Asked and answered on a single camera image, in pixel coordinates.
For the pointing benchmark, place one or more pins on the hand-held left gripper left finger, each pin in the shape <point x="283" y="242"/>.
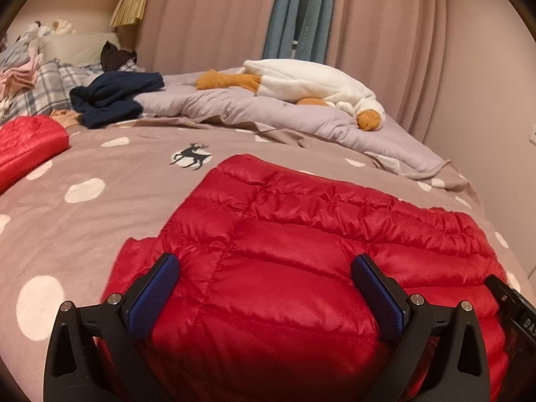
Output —
<point x="153" y="297"/>

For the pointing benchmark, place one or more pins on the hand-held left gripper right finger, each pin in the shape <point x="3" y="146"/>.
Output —
<point x="379" y="297"/>

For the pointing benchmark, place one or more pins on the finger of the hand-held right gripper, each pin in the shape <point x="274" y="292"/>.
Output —
<point x="498" y="287"/>

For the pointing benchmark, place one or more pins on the red down jacket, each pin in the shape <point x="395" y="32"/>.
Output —
<point x="29" y="146"/>
<point x="293" y="259"/>

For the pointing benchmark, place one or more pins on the polka-dot bed sheet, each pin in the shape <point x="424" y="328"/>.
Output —
<point x="104" y="226"/>

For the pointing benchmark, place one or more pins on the folded red down jacket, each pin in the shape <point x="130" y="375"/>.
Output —
<point x="29" y="146"/>

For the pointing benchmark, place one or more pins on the peach cloth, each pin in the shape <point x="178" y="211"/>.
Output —
<point x="65" y="118"/>

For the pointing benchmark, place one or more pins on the navy garment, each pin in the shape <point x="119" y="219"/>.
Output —
<point x="109" y="96"/>

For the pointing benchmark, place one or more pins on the grey duvet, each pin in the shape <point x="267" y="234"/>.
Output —
<point x="251" y="111"/>

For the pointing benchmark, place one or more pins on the white goose plush toy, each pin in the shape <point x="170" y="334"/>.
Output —
<point x="301" y="81"/>

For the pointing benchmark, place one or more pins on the black garment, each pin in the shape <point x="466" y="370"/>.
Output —
<point x="117" y="57"/>

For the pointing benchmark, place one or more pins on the pink curtain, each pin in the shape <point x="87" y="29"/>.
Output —
<point x="385" y="42"/>
<point x="209" y="16"/>

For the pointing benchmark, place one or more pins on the pink garment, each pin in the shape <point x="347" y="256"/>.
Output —
<point x="16" y="77"/>

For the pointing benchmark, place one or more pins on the beige pillow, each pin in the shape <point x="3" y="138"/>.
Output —
<point x="79" y="48"/>

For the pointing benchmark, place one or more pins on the grey garment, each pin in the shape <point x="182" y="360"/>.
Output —
<point x="16" y="52"/>

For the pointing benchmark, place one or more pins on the cream plush toy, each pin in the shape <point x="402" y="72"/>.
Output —
<point x="63" y="26"/>

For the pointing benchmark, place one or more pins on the blue curtain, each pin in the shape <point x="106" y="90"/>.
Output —
<point x="328" y="12"/>
<point x="284" y="12"/>

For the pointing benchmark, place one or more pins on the window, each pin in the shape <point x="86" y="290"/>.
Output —
<point x="305" y="16"/>

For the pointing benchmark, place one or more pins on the black and white plush dog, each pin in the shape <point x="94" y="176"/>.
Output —
<point x="35" y="30"/>

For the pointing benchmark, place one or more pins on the straw fringe lampshade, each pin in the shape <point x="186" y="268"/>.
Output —
<point x="132" y="4"/>

